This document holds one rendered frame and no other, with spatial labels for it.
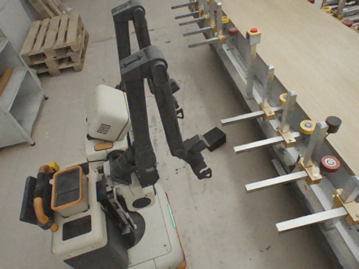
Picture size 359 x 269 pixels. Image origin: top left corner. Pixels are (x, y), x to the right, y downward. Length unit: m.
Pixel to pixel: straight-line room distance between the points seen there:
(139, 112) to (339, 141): 1.06
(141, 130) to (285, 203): 1.63
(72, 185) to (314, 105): 1.42
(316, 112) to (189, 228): 1.25
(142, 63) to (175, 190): 1.73
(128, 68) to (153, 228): 1.36
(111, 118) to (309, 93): 1.23
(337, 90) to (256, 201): 1.04
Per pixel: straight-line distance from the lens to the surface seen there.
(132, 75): 0.72
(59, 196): 1.46
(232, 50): 2.72
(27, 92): 4.01
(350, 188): 1.15
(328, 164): 1.40
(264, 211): 2.21
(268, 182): 1.33
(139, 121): 0.84
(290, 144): 1.52
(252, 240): 2.11
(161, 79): 0.72
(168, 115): 0.85
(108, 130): 1.04
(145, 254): 1.84
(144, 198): 1.44
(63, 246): 1.44
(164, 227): 1.87
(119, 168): 0.99
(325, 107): 1.69
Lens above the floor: 1.98
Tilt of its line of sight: 46 degrees down
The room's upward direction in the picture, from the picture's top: 11 degrees counter-clockwise
